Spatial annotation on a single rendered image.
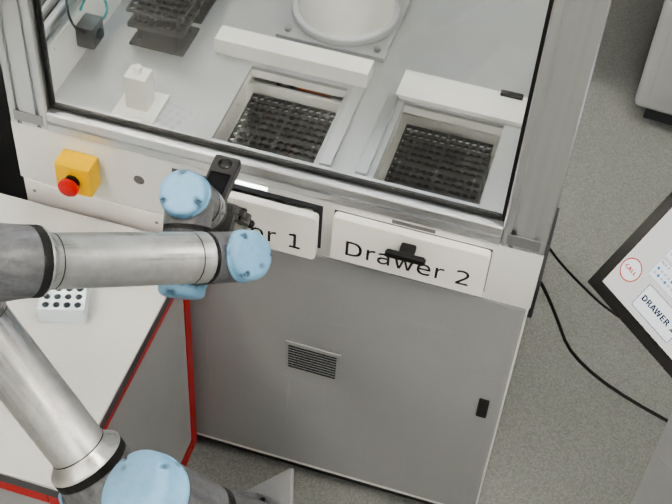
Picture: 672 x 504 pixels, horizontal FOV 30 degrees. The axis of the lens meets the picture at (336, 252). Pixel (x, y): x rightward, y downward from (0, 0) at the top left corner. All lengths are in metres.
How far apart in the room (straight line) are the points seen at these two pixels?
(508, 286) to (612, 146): 1.67
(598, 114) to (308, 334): 1.73
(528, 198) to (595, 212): 1.57
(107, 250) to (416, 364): 0.99
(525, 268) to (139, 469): 0.84
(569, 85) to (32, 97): 0.98
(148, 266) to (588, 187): 2.22
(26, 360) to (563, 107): 0.89
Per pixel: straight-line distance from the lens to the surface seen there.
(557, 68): 1.92
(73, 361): 2.23
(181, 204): 1.88
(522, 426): 3.12
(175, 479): 1.70
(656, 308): 2.08
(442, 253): 2.21
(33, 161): 2.46
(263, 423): 2.82
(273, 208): 2.23
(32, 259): 1.60
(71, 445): 1.79
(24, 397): 1.75
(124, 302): 2.31
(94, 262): 1.65
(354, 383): 2.60
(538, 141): 2.01
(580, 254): 3.53
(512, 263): 2.21
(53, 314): 2.28
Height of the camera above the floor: 2.52
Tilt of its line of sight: 48 degrees down
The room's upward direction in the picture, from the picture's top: 5 degrees clockwise
